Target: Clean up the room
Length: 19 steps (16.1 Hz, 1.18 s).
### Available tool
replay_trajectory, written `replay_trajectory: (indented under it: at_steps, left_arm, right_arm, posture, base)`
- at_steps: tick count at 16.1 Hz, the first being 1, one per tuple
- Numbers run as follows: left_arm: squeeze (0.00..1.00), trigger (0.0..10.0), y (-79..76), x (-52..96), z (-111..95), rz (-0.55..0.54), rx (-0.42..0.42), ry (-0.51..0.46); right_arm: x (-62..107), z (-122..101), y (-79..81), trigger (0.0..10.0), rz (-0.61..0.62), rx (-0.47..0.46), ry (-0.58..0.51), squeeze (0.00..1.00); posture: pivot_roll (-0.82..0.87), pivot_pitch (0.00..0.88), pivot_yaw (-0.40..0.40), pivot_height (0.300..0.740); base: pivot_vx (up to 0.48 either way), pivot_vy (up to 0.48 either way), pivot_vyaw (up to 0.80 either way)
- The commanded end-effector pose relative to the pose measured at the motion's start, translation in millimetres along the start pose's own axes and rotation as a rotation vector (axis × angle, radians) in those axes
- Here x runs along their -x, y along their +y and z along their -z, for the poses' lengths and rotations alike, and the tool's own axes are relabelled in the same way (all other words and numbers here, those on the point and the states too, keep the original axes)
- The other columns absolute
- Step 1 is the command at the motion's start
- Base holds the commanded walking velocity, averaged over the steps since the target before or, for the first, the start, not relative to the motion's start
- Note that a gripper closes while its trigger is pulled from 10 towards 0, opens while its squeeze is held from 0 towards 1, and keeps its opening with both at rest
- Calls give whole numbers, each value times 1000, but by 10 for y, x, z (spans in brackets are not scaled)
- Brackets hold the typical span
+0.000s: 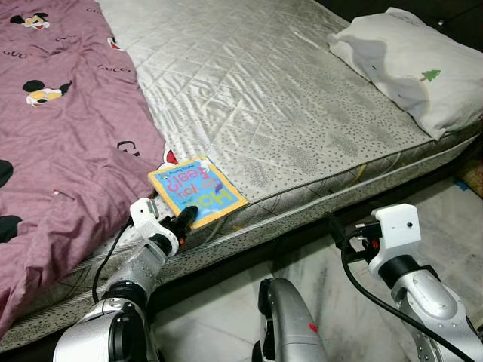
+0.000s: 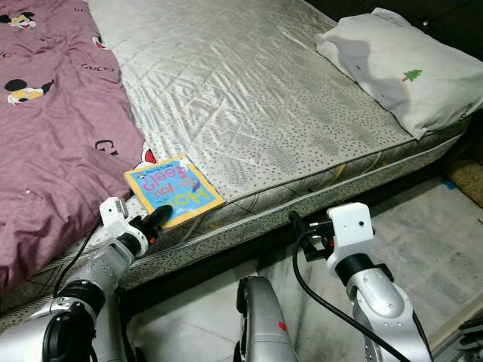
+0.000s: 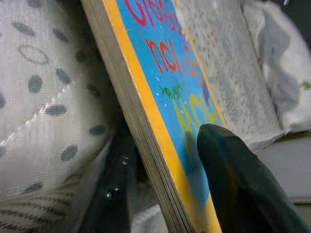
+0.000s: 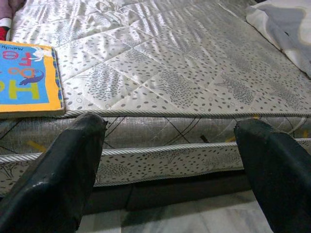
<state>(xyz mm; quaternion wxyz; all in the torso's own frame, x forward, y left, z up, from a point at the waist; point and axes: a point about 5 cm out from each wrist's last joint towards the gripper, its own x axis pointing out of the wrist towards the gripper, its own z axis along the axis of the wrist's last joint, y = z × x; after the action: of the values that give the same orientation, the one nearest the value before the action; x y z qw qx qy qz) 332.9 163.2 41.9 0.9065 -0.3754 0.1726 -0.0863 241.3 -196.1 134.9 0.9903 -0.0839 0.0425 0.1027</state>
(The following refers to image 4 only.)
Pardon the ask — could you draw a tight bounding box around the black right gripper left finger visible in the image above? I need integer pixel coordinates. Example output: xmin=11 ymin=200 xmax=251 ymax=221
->
xmin=0 ymin=112 xmax=108 ymax=233

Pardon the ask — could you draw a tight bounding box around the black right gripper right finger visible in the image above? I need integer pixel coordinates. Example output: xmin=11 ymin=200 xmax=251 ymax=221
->
xmin=233 ymin=118 xmax=311 ymax=233

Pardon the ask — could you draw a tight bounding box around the yellow and blue children's book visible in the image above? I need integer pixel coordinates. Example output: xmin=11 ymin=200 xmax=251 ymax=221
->
xmin=0 ymin=40 xmax=66 ymax=119

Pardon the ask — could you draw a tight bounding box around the white pillow with green print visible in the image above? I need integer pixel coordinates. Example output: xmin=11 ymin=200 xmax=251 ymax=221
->
xmin=245 ymin=0 xmax=311 ymax=80

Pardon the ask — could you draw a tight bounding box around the pink cartoon mouse quilt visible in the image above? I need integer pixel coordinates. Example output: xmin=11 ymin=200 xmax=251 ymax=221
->
xmin=0 ymin=0 xmax=26 ymax=41

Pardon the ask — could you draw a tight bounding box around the grey patterned lower mattress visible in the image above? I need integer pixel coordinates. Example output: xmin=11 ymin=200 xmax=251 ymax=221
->
xmin=0 ymin=137 xmax=311 ymax=197

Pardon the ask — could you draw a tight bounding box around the grey patterned quilted mattress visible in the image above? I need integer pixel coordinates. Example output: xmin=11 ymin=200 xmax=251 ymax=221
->
xmin=0 ymin=0 xmax=311 ymax=156

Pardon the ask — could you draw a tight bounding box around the black bed frame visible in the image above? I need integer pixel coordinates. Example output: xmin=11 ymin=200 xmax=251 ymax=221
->
xmin=82 ymin=169 xmax=253 ymax=214

